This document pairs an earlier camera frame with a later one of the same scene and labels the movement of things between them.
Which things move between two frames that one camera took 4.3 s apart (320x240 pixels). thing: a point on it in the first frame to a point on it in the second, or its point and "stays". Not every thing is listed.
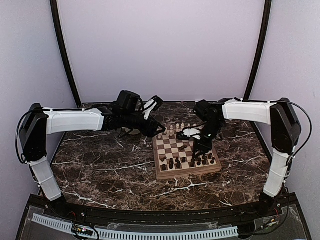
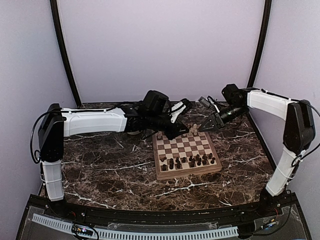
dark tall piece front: x=171 y=163 stays
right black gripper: x=205 y=147 to x=211 y=128
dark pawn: x=162 y=159 stays
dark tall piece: x=178 y=161 stays
